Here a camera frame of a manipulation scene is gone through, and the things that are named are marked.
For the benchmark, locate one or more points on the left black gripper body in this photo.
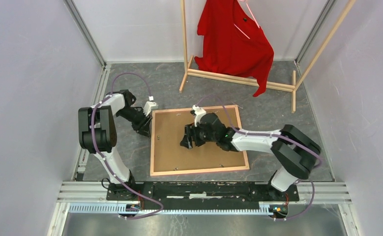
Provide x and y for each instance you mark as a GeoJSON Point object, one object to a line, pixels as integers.
{"type": "Point", "coordinates": [137, 118]}

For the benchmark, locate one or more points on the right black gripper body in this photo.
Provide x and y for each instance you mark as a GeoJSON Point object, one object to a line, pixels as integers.
{"type": "Point", "coordinates": [202, 136]}

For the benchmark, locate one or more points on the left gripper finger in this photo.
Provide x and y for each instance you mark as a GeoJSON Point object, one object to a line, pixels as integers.
{"type": "Point", "coordinates": [143, 130]}
{"type": "Point", "coordinates": [147, 123]}

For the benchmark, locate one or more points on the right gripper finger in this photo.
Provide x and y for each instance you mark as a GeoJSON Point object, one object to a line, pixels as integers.
{"type": "Point", "coordinates": [186, 142]}
{"type": "Point", "coordinates": [189, 131]}

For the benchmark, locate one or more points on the brown cardboard backing board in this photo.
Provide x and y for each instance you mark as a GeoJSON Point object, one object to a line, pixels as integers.
{"type": "Point", "coordinates": [175, 153]}

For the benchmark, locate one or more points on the pink wooden picture frame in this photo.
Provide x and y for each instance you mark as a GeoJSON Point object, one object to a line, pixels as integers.
{"type": "Point", "coordinates": [152, 146]}

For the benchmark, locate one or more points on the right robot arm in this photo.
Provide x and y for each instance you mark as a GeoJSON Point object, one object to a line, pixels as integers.
{"type": "Point", "coordinates": [296, 152]}

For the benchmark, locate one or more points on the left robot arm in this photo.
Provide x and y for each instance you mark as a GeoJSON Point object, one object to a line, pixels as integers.
{"type": "Point", "coordinates": [98, 133]}

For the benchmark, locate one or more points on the wooden clothes rack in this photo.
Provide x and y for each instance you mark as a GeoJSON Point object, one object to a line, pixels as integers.
{"type": "Point", "coordinates": [297, 77]}

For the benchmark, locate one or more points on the red t-shirt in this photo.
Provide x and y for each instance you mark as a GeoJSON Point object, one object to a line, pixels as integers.
{"type": "Point", "coordinates": [225, 51]}

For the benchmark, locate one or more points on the pink clothes hanger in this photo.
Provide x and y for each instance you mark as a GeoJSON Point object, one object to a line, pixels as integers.
{"type": "Point", "coordinates": [244, 20]}

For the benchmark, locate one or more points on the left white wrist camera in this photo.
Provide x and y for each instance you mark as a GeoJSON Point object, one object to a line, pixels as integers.
{"type": "Point", "coordinates": [149, 106]}

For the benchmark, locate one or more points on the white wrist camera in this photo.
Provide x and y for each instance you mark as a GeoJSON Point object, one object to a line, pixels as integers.
{"type": "Point", "coordinates": [149, 106]}
{"type": "Point", "coordinates": [197, 112]}

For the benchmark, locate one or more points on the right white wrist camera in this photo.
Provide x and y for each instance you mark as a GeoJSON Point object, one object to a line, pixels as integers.
{"type": "Point", "coordinates": [197, 112]}

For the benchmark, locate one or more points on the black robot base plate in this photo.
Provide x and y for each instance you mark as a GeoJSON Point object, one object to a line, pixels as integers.
{"type": "Point", "coordinates": [200, 195]}

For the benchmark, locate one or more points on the white slotted cable duct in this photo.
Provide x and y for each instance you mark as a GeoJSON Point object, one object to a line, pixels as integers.
{"type": "Point", "coordinates": [125, 209]}

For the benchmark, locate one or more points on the aluminium rail frame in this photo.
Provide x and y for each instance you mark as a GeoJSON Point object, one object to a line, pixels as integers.
{"type": "Point", "coordinates": [324, 209]}

